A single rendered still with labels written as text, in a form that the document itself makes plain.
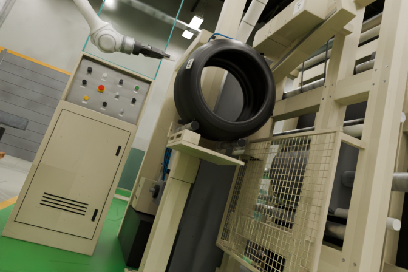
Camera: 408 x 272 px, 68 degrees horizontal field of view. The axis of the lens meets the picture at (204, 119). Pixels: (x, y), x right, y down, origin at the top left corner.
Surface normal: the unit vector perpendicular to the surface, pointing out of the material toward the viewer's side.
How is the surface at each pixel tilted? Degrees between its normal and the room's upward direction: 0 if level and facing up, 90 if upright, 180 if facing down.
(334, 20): 162
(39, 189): 90
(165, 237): 90
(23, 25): 90
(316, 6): 90
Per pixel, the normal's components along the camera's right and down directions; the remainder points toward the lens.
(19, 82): 0.32, -0.14
